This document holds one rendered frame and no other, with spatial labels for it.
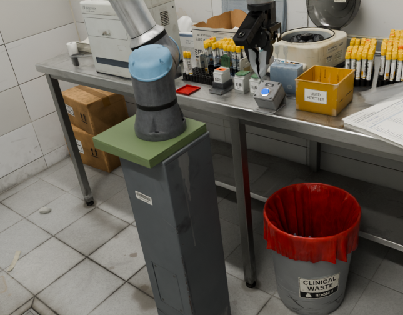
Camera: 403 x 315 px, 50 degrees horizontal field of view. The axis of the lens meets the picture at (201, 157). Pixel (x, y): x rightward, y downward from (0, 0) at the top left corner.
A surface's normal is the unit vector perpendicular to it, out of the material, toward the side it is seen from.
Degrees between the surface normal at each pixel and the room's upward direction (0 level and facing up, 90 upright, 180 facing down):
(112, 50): 90
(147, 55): 9
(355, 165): 90
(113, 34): 90
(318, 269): 93
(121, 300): 0
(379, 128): 1
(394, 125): 1
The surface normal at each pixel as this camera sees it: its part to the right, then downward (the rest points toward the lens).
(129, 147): -0.09, -0.85
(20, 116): 0.77, 0.25
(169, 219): -0.63, 0.45
